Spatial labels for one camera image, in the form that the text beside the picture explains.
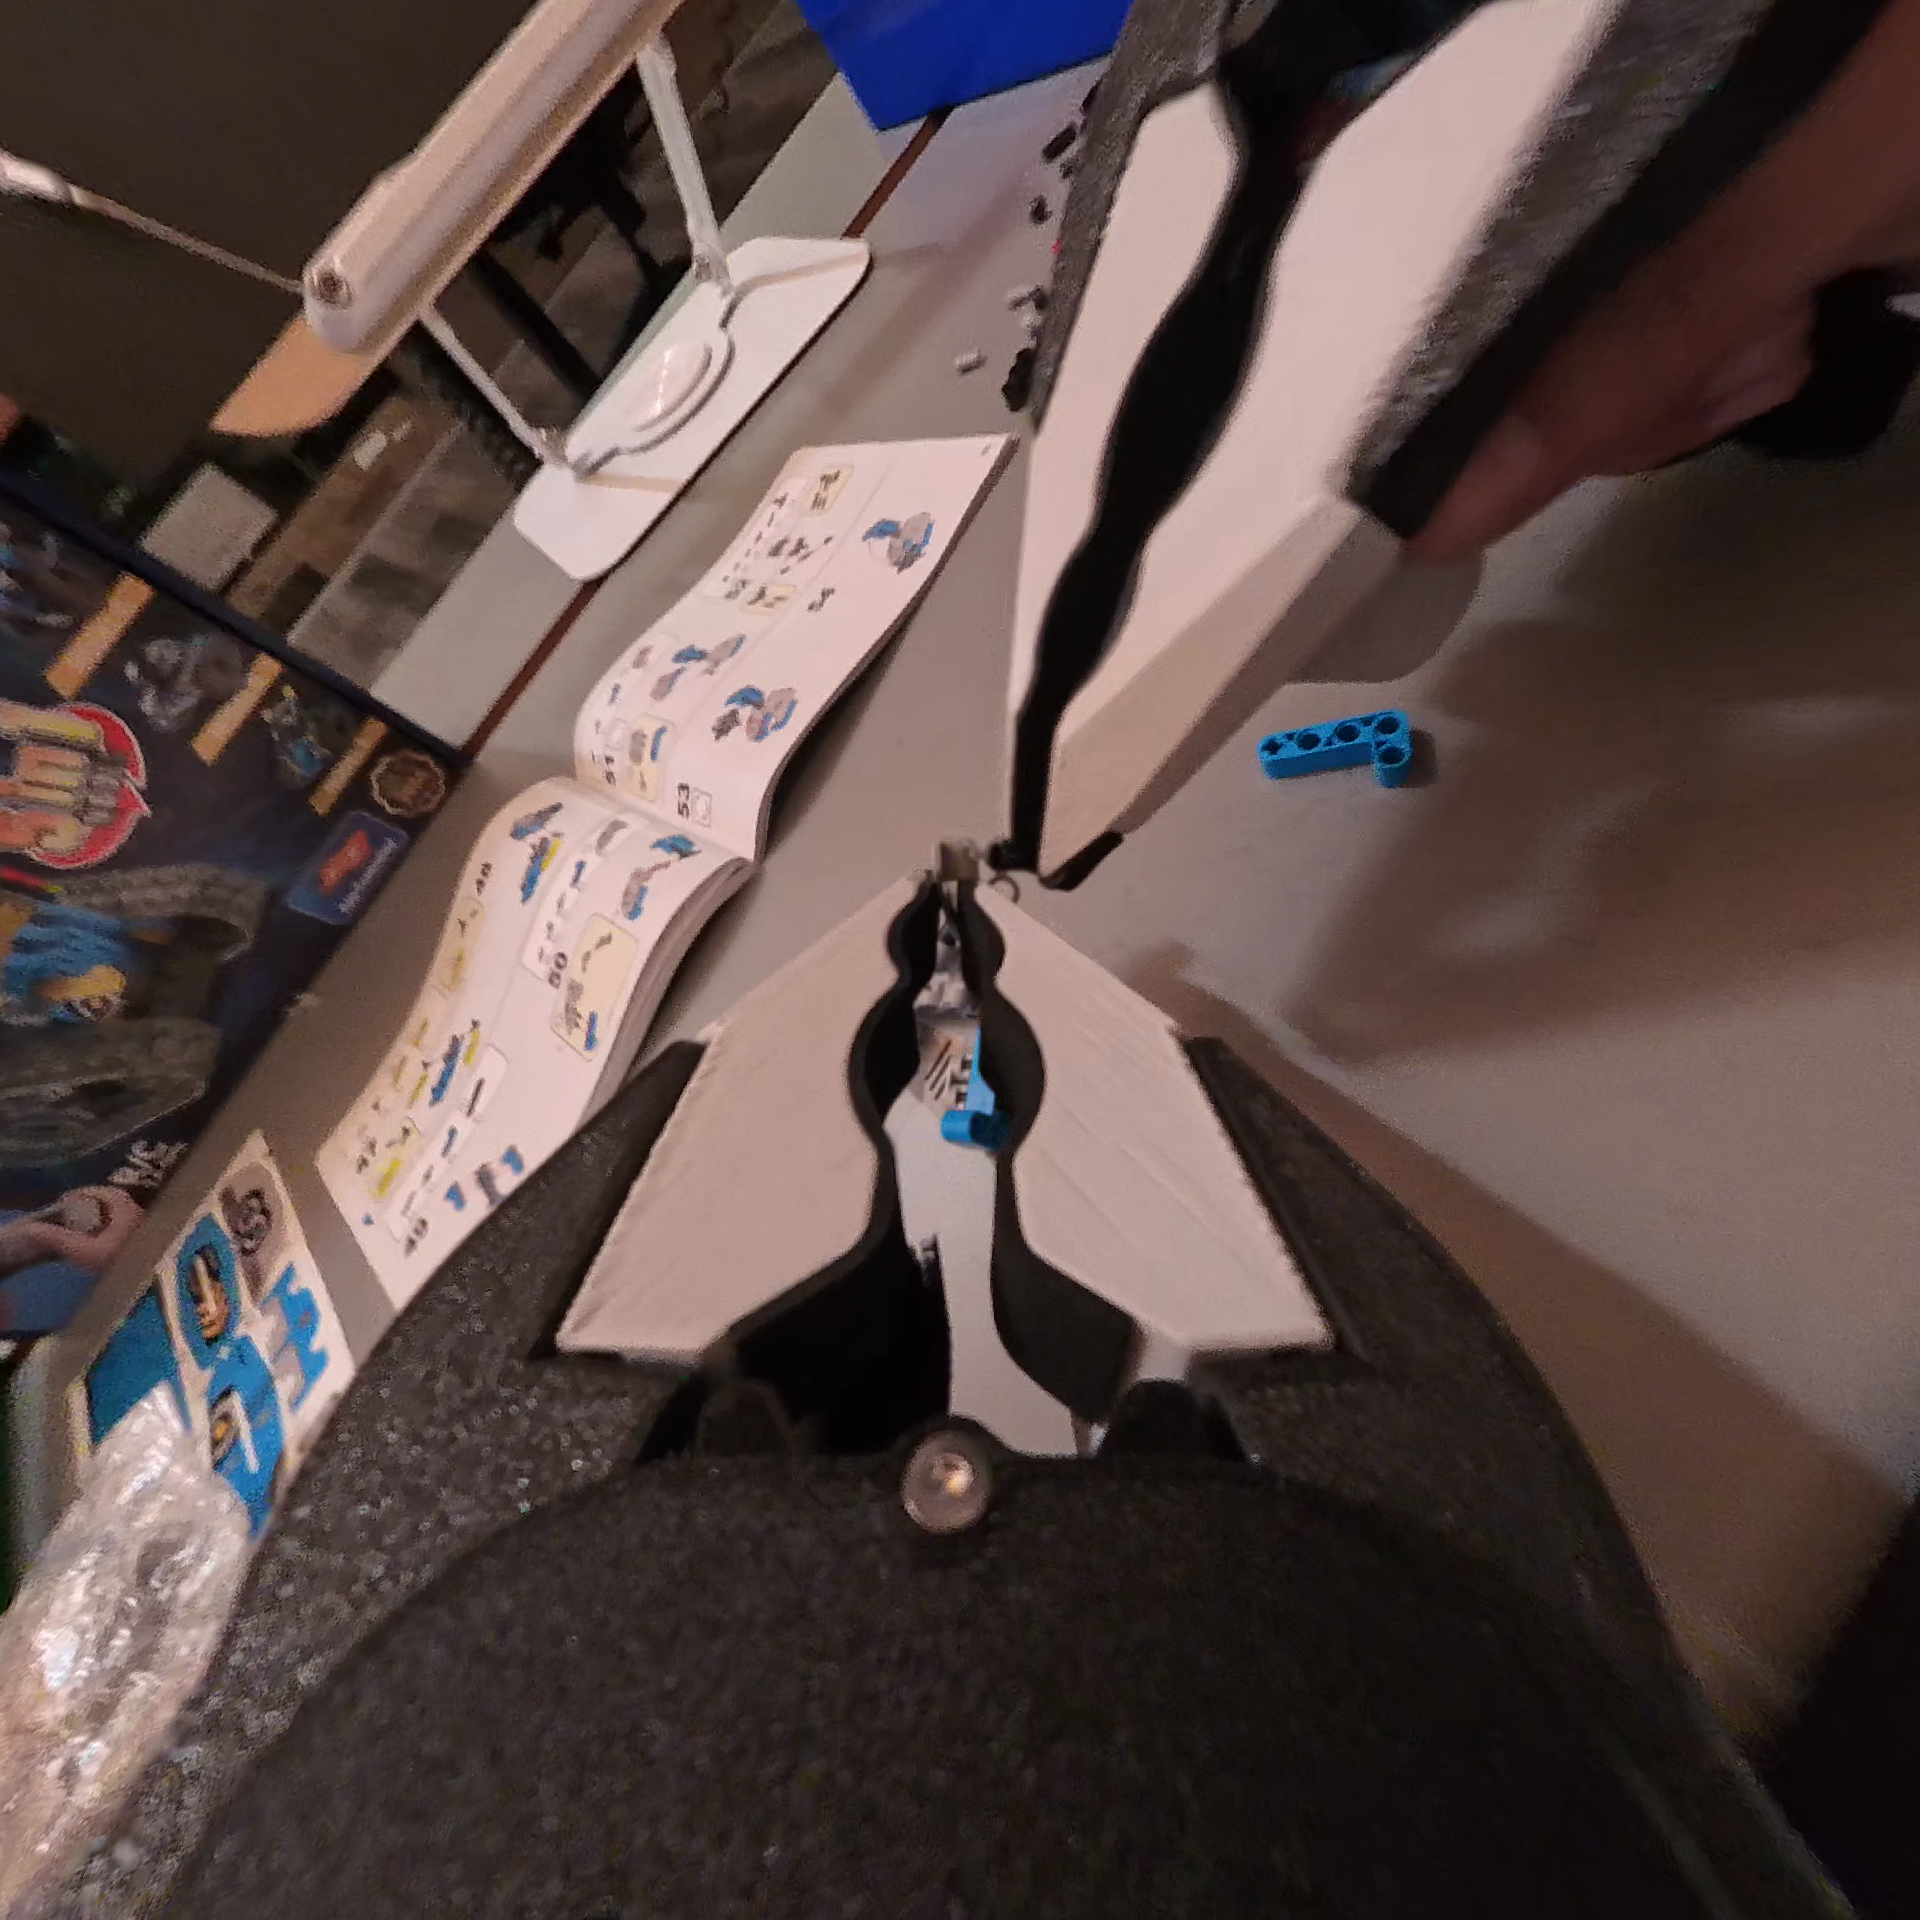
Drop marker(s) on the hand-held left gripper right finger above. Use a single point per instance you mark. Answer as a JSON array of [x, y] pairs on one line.
[[1171, 1184]]

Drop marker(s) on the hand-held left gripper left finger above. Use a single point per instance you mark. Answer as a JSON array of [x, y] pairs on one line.
[[735, 1184]]

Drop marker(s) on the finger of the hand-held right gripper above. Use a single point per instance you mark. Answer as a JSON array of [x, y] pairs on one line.
[[1319, 451], [1108, 300]]

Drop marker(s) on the pile of small brick parts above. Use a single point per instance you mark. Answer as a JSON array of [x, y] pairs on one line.
[[1035, 300]]

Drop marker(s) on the grey panel with connectors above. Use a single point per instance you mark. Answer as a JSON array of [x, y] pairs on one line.
[[948, 984]]

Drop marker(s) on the blue angled beam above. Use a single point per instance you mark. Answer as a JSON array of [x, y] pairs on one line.
[[1336, 745]]

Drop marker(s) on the grey desk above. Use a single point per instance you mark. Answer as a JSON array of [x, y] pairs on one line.
[[1500, 1050]]

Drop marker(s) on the person's right hand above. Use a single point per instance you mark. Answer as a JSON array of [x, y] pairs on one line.
[[1770, 241]]

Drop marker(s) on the blue plastic bin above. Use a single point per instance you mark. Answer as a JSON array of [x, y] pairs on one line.
[[960, 52]]

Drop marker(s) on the open instruction booklet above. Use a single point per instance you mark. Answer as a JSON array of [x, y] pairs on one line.
[[674, 721]]

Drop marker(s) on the blue sticker sheet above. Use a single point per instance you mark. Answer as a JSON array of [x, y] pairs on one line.
[[225, 1349]]

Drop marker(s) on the dark blue toy kit box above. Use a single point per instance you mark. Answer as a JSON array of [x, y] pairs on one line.
[[150, 900]]

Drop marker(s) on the shelf with cardboard boxes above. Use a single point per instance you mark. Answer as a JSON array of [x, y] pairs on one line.
[[345, 523]]

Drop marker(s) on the clear plastic bag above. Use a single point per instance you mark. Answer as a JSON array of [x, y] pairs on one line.
[[105, 1651]]

